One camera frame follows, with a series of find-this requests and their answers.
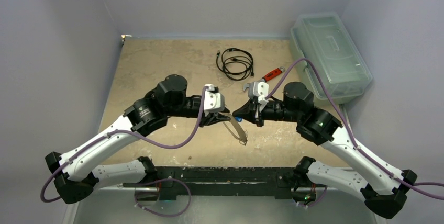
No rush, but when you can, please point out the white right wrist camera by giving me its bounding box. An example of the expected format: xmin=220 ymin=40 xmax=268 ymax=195
xmin=247 ymin=81 xmax=269 ymax=110

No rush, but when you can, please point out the red handled adjustable wrench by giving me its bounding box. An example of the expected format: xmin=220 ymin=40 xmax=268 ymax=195
xmin=242 ymin=66 xmax=285 ymax=92

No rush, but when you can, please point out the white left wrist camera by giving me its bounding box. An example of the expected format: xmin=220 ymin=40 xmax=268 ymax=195
xmin=203 ymin=84 xmax=225 ymax=116

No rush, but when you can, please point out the clear green plastic toolbox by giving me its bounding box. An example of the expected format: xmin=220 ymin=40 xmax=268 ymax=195
xmin=290 ymin=12 xmax=373 ymax=106

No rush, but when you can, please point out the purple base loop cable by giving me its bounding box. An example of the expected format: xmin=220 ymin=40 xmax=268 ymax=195
xmin=134 ymin=176 xmax=193 ymax=218

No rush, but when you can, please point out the black coiled cable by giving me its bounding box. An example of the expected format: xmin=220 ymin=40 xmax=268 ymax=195
xmin=215 ymin=48 xmax=255 ymax=82

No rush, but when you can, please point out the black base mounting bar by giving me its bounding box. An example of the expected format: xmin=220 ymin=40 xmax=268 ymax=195
xmin=123 ymin=161 xmax=325 ymax=202

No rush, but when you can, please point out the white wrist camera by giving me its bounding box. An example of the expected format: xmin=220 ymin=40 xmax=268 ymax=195
xmin=203 ymin=84 xmax=225 ymax=116
xmin=247 ymin=81 xmax=269 ymax=110

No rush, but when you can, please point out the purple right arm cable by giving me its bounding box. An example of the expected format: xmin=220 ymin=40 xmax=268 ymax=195
xmin=265 ymin=58 xmax=444 ymax=201

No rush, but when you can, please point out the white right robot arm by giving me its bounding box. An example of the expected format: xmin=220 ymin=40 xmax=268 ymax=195
xmin=232 ymin=82 xmax=417 ymax=219

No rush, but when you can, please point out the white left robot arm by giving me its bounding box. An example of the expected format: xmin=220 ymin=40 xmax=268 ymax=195
xmin=45 ymin=74 xmax=230 ymax=204

